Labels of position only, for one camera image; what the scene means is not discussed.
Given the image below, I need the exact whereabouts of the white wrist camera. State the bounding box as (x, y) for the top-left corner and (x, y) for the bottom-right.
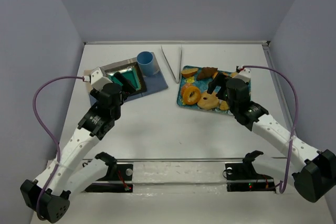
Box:
(233, 66), (251, 83)
(83, 67), (112, 92)

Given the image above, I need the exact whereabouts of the blue cloth placemat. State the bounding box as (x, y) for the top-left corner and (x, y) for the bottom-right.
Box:
(83, 51), (169, 105)

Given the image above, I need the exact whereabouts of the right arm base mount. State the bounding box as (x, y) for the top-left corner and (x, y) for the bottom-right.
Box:
(223, 151), (276, 192)

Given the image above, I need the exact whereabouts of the brown chocolate croissant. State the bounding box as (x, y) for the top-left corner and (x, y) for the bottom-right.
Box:
(196, 67), (218, 80)

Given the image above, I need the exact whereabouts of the sliced baguette piece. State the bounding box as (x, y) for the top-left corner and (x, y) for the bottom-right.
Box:
(181, 68), (198, 78)

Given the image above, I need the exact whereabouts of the orange glazed donut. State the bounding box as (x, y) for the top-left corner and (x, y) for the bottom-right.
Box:
(182, 86), (201, 105)

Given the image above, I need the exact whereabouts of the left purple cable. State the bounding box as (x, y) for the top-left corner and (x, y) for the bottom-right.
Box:
(32, 76), (87, 221)

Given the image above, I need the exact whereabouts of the blue cup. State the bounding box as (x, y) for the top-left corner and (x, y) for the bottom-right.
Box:
(136, 51), (155, 77)

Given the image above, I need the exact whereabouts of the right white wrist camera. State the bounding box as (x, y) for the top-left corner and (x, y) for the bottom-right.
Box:
(233, 66), (251, 83)

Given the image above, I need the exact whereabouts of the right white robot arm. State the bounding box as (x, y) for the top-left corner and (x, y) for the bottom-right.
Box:
(207, 69), (335, 202)

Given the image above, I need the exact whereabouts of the orange cream bun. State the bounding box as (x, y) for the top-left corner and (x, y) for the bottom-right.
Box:
(181, 83), (193, 96)

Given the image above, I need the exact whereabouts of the pale plain donut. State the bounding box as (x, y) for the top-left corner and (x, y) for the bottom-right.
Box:
(197, 92), (219, 110)

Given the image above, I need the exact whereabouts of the teal floral tray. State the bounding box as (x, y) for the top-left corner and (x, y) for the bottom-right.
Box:
(176, 65), (253, 116)

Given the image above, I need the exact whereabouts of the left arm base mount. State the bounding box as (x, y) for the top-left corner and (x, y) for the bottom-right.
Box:
(84, 152), (133, 193)

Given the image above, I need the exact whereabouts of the green square plate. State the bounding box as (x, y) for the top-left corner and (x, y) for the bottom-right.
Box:
(102, 62), (147, 95)

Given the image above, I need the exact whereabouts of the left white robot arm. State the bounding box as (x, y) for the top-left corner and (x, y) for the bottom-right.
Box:
(20, 68), (135, 223)

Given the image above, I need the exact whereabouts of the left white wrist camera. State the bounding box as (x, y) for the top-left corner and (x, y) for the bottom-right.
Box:
(83, 67), (112, 92)

